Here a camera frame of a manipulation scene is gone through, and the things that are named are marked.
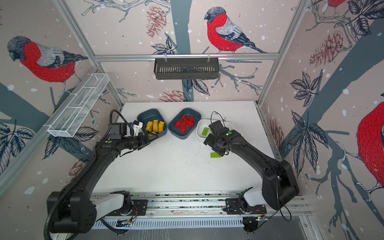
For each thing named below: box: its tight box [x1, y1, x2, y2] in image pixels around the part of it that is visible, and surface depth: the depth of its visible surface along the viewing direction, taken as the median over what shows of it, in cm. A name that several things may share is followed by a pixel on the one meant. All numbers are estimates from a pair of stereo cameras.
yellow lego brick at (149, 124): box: [146, 121, 153, 129], surface depth 106 cm
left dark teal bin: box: [137, 108, 168, 141], surface depth 109 cm
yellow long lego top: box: [158, 121, 165, 129], surface depth 105 cm
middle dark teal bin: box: [168, 107, 202, 140], surface depth 110 cm
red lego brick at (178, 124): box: [175, 121, 182, 129], surface depth 107 cm
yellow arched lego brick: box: [153, 119, 159, 128], surface depth 109 cm
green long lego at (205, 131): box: [201, 127, 210, 136], surface depth 106 cm
